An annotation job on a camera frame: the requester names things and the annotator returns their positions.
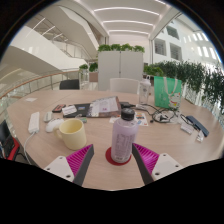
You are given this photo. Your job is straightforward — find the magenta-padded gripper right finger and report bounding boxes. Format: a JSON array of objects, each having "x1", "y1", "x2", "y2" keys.
[{"x1": 130, "y1": 142, "x2": 185, "y2": 186}]

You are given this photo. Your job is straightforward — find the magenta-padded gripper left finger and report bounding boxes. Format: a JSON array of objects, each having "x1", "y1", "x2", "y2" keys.
[{"x1": 43, "y1": 143, "x2": 95, "y2": 187}]

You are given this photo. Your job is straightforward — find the lilac drink bottle black cap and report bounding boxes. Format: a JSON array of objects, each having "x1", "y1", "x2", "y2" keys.
[{"x1": 110, "y1": 107, "x2": 139, "y2": 164}]

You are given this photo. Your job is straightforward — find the cream yellow mug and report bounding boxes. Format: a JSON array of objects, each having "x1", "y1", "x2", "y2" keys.
[{"x1": 53, "y1": 118, "x2": 88, "y2": 151}]

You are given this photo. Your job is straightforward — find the white computer mouse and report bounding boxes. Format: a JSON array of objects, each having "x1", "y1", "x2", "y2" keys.
[{"x1": 45, "y1": 118, "x2": 65, "y2": 134}]

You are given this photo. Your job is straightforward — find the white printed packet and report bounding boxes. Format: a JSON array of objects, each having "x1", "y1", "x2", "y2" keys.
[{"x1": 179, "y1": 123, "x2": 195, "y2": 135}]

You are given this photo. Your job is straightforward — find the clear plastic packet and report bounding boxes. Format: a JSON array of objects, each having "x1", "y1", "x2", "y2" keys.
[{"x1": 195, "y1": 129, "x2": 205, "y2": 143}]

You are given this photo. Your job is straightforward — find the red bag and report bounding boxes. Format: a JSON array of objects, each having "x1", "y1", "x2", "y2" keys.
[{"x1": 1, "y1": 134, "x2": 21, "y2": 162}]

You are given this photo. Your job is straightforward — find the white power strip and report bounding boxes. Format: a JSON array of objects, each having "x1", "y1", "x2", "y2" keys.
[{"x1": 22, "y1": 111, "x2": 41, "y2": 161}]

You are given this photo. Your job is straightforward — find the colourful sticker sheet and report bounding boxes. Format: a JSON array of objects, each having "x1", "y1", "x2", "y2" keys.
[{"x1": 109, "y1": 111, "x2": 150, "y2": 128}]

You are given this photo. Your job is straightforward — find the flat round red coaster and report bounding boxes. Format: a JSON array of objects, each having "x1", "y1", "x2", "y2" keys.
[{"x1": 105, "y1": 146, "x2": 133, "y2": 167}]

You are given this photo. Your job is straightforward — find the small white oval device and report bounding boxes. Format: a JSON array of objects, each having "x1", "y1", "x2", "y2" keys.
[{"x1": 43, "y1": 110, "x2": 54, "y2": 123}]

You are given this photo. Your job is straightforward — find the dark blue keyboard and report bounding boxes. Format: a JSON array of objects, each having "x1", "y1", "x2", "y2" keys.
[{"x1": 185, "y1": 115, "x2": 210, "y2": 138}]

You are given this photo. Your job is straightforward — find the small teal tube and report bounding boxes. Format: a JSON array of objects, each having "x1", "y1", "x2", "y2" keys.
[{"x1": 74, "y1": 114, "x2": 88, "y2": 124}]

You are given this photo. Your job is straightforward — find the white card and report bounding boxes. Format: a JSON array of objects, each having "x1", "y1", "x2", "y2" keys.
[{"x1": 61, "y1": 104, "x2": 78, "y2": 117}]

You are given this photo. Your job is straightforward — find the small red black case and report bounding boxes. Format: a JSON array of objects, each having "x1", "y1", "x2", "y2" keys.
[{"x1": 51, "y1": 103, "x2": 67, "y2": 114}]

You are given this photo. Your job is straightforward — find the open black laptop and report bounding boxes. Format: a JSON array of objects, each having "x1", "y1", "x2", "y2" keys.
[{"x1": 0, "y1": 119, "x2": 12, "y2": 144}]

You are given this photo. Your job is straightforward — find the green tote bag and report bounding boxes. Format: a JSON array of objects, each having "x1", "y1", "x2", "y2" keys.
[{"x1": 153, "y1": 75, "x2": 183, "y2": 110}]

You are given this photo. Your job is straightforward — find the printed booklet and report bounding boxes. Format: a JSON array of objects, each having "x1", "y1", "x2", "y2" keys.
[{"x1": 87, "y1": 95, "x2": 123, "y2": 119}]

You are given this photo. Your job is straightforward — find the clear plastic bottle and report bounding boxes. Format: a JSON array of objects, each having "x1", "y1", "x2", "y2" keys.
[{"x1": 138, "y1": 74, "x2": 152, "y2": 106}]

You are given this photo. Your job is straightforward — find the black chair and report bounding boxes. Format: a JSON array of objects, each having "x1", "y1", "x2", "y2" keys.
[{"x1": 59, "y1": 78, "x2": 81, "y2": 91}]

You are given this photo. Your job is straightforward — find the white chair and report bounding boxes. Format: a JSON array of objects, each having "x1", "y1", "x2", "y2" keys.
[{"x1": 109, "y1": 77, "x2": 140, "y2": 95}]

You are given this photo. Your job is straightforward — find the tall green plant hedge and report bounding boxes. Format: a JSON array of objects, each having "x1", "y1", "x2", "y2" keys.
[{"x1": 143, "y1": 59, "x2": 224, "y2": 114}]

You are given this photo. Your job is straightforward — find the brown planter with plants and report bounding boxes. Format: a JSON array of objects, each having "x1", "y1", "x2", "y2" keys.
[{"x1": 78, "y1": 62, "x2": 99, "y2": 83}]

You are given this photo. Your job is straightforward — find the white cabinet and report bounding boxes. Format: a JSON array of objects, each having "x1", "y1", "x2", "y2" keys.
[{"x1": 97, "y1": 50, "x2": 145, "y2": 92}]

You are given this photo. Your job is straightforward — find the low green cabinet plants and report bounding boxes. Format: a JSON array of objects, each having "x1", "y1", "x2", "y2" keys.
[{"x1": 97, "y1": 43, "x2": 146, "y2": 54}]

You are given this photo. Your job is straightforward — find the black cable tangle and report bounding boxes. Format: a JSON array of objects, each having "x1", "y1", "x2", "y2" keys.
[{"x1": 131, "y1": 103, "x2": 188, "y2": 125}]

